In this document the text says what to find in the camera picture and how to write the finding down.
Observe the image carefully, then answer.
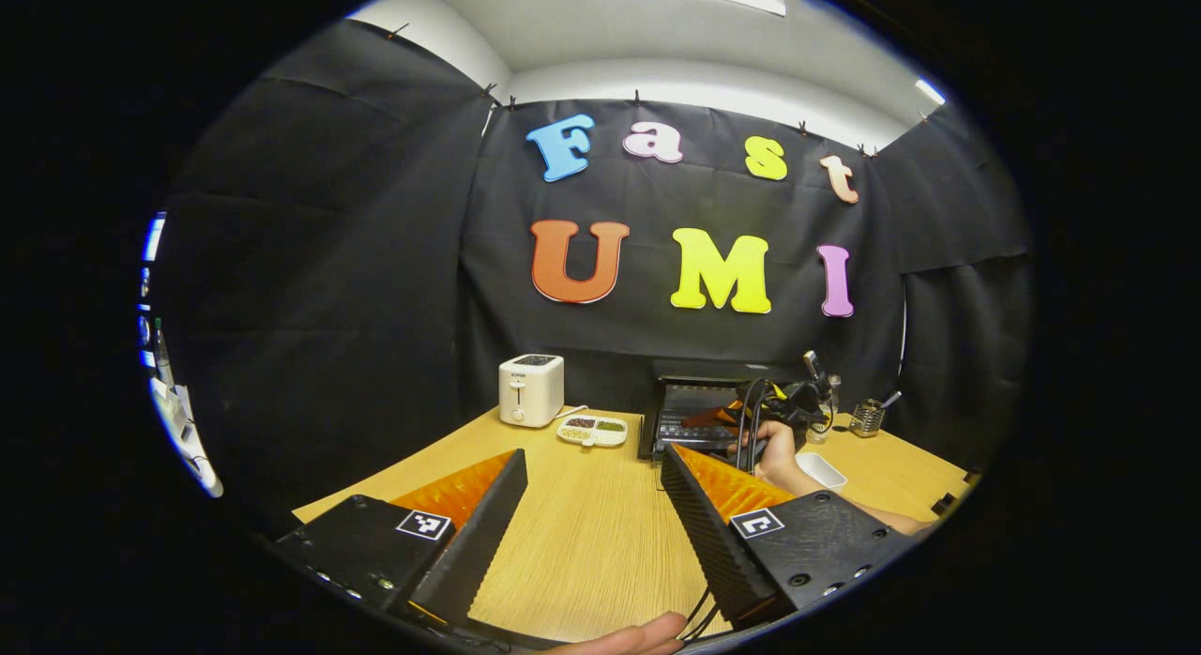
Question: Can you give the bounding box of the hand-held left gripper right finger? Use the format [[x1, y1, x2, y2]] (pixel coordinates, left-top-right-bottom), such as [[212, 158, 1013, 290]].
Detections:
[[660, 443, 918, 630]]

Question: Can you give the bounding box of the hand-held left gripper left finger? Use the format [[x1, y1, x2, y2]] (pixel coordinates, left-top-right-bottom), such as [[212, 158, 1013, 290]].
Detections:
[[272, 448, 529, 630]]

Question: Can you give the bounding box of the black electric oven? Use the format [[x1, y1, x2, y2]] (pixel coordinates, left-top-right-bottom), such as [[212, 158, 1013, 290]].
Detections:
[[638, 359, 808, 462]]

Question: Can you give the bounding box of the clear glass bottle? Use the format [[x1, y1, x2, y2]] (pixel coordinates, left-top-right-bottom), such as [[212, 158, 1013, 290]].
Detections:
[[812, 373, 843, 445]]

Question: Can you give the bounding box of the white rectangular dish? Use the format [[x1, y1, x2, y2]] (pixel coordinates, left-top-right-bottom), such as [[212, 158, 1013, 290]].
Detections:
[[796, 452, 848, 490]]

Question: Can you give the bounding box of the white divided snack dish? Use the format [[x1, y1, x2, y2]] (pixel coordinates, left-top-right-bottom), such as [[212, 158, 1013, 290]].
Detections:
[[557, 416, 629, 448]]

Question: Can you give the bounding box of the white toaster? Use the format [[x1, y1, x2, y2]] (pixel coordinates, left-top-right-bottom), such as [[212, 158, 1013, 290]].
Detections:
[[498, 354, 566, 428]]

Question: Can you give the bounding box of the black backdrop cloth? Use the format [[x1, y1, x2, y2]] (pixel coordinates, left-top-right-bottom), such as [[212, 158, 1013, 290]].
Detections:
[[155, 17, 1033, 534]]

